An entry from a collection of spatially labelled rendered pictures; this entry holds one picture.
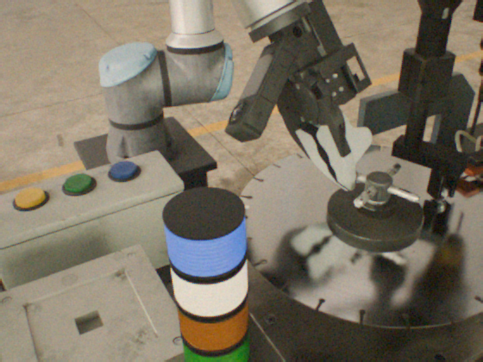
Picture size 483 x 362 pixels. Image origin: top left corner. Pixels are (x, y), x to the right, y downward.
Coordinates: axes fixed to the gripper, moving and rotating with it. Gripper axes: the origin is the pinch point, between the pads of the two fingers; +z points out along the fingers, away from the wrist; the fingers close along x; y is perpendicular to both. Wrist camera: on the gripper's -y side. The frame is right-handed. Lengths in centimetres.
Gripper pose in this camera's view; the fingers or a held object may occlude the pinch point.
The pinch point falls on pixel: (341, 184)
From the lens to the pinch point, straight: 60.0
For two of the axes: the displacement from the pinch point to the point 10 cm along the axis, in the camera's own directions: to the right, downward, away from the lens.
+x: -4.6, -0.1, 8.9
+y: 7.5, -5.4, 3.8
